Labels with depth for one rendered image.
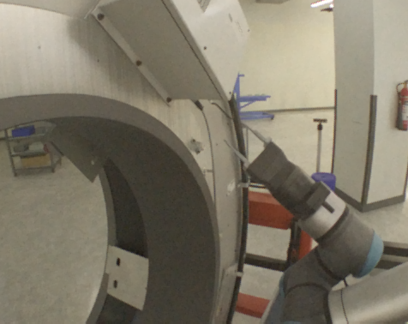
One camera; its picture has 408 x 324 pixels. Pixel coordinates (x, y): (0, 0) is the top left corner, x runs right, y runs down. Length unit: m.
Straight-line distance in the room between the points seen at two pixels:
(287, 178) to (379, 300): 0.25
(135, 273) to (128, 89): 0.63
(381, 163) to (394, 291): 3.03
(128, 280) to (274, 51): 9.55
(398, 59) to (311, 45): 7.57
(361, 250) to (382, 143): 2.87
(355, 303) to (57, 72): 0.52
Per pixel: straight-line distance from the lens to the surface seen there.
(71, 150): 0.80
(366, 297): 0.49
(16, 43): 0.37
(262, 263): 1.54
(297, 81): 10.51
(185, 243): 0.76
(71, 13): 0.43
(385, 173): 3.57
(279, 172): 0.55
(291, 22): 10.53
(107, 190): 1.06
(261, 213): 1.43
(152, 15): 0.42
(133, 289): 0.98
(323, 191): 0.49
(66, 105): 0.34
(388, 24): 3.36
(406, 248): 2.78
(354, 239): 0.56
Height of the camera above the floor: 1.58
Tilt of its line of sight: 16 degrees down
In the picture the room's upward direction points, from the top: 3 degrees counter-clockwise
